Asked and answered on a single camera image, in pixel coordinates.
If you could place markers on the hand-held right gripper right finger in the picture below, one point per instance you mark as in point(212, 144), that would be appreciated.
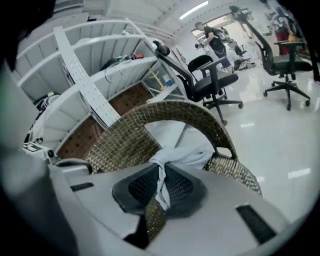
point(220, 215)

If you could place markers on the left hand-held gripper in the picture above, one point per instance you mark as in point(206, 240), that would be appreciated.
point(41, 150)

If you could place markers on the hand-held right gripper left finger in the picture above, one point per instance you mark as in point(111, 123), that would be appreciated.
point(100, 195)

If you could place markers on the plain grey clothes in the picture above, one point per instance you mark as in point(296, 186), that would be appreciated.
point(185, 156)

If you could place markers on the person's white shirt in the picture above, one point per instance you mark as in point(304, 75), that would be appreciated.
point(25, 175)

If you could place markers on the brown wicker chair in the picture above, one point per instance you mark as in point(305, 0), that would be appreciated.
point(130, 140)

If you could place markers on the brown pegboard panel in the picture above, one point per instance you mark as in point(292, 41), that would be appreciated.
point(132, 97)

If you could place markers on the white metal shelving unit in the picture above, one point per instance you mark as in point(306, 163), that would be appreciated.
point(75, 50)

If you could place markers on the small wooden stand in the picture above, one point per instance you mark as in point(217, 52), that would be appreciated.
point(158, 77)

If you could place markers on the small blue box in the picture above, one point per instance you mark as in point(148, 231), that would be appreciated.
point(168, 82)

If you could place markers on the red black tool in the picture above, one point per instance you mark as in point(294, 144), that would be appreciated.
point(138, 56)

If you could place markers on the black office chair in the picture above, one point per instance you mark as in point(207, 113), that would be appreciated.
point(287, 62)
point(237, 50)
point(207, 85)

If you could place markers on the long ceiling light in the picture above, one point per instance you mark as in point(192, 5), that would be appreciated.
point(193, 10)

